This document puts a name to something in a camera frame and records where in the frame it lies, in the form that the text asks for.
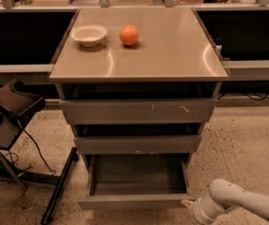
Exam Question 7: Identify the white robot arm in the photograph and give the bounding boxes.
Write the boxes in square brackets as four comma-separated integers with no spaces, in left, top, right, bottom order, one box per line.
[181,179,269,225]

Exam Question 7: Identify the orange fruit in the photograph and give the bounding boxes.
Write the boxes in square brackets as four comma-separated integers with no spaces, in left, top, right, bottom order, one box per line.
[119,25,139,46]

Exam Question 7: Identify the black device on stand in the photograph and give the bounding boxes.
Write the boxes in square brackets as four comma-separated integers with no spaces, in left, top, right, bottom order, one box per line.
[0,79,45,122]

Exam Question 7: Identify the grey middle drawer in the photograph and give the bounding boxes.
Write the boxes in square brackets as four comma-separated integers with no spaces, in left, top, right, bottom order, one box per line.
[74,123,202,155]

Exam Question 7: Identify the grey metal drawer cabinet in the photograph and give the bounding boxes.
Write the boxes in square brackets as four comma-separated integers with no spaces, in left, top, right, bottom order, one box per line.
[48,7,230,171]

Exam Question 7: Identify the black cable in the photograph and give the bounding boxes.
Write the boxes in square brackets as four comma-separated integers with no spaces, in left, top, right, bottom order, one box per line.
[15,119,57,176]

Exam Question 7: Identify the grey top drawer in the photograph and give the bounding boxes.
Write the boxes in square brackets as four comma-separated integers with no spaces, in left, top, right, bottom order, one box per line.
[59,83,217,126]

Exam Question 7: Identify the grey metal side stand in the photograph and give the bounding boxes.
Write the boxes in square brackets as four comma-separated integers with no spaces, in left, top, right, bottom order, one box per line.
[0,118,59,188]

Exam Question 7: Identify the grey bottom drawer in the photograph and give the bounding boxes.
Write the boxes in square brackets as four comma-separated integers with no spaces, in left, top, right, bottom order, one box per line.
[79,154,196,210]

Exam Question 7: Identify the white bowl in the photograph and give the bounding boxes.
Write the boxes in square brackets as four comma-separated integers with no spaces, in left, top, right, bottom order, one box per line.
[70,25,107,48]

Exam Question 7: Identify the black floor bar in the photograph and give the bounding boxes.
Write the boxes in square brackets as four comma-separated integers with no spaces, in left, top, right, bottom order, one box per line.
[40,147,78,225]

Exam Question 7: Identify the grey drawer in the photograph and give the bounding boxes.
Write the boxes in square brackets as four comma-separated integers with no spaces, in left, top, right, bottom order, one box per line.
[74,123,202,155]
[79,154,196,210]
[59,83,217,126]

